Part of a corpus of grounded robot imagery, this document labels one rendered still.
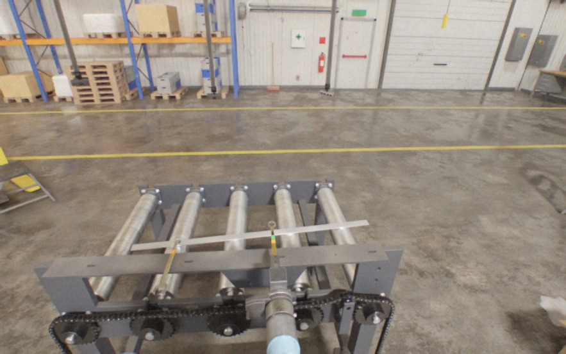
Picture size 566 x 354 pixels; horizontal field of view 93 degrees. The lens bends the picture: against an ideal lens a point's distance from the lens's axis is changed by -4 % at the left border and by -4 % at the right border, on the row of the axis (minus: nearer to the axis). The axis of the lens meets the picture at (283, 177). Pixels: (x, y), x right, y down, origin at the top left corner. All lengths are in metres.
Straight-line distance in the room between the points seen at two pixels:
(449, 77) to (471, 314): 10.03
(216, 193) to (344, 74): 8.68
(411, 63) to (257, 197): 9.63
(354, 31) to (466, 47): 4.05
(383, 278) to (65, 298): 1.23
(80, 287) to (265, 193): 1.19
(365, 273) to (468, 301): 1.70
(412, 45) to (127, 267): 10.62
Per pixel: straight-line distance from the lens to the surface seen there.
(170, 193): 2.06
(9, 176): 4.16
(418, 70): 11.29
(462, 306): 2.75
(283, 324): 0.76
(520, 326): 2.87
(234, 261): 1.03
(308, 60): 9.98
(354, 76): 10.39
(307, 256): 1.04
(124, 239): 1.69
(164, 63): 10.26
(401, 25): 10.78
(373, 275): 1.22
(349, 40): 10.18
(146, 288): 1.57
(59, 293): 1.37
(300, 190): 2.00
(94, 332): 1.41
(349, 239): 1.54
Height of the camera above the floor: 1.89
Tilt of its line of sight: 29 degrees down
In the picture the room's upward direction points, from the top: 1 degrees clockwise
